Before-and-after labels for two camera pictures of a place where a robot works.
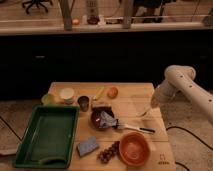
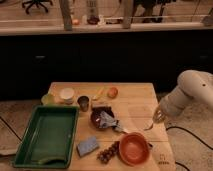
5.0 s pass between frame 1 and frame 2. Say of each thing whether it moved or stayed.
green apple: stayed
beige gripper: moved
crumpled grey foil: stayed
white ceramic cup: stayed
